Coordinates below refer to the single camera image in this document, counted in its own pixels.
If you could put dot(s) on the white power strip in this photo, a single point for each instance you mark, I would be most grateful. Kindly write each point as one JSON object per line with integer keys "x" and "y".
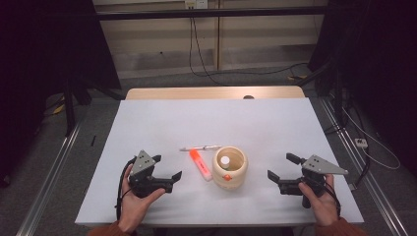
{"x": 361, "y": 142}

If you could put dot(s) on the black horizontal bar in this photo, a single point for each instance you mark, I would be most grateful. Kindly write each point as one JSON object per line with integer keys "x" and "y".
{"x": 262, "y": 11}

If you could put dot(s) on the black metal stand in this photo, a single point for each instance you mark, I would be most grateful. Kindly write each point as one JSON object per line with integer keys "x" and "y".
{"x": 337, "y": 91}
{"x": 69, "y": 108}

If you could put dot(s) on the white table board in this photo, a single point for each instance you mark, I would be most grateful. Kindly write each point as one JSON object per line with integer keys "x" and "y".
{"x": 229, "y": 121}

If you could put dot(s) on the orange and pink highlighter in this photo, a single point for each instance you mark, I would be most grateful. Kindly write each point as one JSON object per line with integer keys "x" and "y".
{"x": 200, "y": 164}

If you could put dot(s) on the aluminium floor rail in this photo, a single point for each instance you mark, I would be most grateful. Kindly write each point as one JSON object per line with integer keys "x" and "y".
{"x": 49, "y": 183}
{"x": 377, "y": 193}

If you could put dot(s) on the cream ringed pen holder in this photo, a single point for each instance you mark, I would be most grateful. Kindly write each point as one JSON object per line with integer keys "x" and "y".
{"x": 218, "y": 173}

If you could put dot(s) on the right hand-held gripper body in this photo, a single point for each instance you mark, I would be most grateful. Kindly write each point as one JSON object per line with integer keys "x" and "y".
{"x": 311, "y": 178}

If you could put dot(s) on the wooden table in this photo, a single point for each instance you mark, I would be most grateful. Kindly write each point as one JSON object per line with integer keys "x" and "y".
{"x": 196, "y": 93}

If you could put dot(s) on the yellow floor tape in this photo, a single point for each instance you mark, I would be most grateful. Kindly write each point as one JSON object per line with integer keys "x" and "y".
{"x": 296, "y": 78}
{"x": 59, "y": 109}

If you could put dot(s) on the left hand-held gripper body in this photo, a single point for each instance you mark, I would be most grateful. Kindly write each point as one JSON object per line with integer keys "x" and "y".
{"x": 144, "y": 182}

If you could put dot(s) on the green and white glue stick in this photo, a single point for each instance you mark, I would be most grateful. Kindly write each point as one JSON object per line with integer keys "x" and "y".
{"x": 225, "y": 160}

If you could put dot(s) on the black curtain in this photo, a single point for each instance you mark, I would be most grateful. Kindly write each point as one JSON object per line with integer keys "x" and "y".
{"x": 39, "y": 49}
{"x": 387, "y": 49}

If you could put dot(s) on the person's right hand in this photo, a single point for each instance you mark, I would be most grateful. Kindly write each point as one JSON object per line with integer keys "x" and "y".
{"x": 323, "y": 206}

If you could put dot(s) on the person's left hand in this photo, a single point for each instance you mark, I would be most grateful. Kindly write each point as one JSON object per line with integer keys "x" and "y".
{"x": 134, "y": 209}

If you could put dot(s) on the white wall socket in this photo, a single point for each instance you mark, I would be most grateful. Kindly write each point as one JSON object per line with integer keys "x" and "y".
{"x": 196, "y": 4}

